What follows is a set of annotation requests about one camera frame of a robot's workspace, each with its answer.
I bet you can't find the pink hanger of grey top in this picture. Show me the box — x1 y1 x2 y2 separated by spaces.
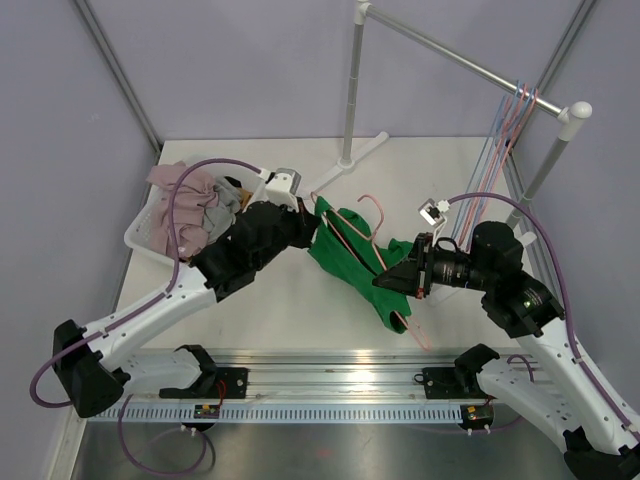
452 79 541 241

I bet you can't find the white cable duct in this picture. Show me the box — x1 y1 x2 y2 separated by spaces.
93 402 462 424

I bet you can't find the brown tank top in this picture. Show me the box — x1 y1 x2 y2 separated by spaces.
179 187 254 264

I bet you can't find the white plastic basket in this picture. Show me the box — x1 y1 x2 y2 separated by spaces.
124 155 269 266

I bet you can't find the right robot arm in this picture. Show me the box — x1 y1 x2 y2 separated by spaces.
373 221 639 479

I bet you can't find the blue hanger of brown top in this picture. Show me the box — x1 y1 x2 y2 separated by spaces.
452 79 539 241

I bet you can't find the clothes rack metal white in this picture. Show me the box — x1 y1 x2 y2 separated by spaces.
279 1 578 239

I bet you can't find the black tank top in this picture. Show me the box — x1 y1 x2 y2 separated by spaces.
224 176 244 189

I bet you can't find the grey tank top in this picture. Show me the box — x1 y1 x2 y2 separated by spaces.
202 177 243 243

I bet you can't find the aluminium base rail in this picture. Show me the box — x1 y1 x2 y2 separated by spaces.
208 347 466 404

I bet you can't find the green tank top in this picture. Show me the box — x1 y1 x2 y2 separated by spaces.
305 195 416 335

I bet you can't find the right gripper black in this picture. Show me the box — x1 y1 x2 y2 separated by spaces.
374 233 496 299

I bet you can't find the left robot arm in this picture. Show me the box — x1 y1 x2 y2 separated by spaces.
52 201 320 418

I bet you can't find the pink tank top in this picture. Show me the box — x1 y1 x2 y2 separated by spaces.
147 161 218 258

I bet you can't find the blue hanger of green top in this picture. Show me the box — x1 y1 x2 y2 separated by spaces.
452 79 539 241

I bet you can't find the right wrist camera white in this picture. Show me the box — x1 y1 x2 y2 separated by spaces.
418 199 450 242

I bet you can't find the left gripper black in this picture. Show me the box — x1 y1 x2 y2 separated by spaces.
252 196 320 271

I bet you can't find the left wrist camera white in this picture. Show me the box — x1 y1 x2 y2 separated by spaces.
259 168 301 212

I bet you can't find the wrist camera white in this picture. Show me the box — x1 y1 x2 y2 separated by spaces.
418 199 450 242
259 168 301 212

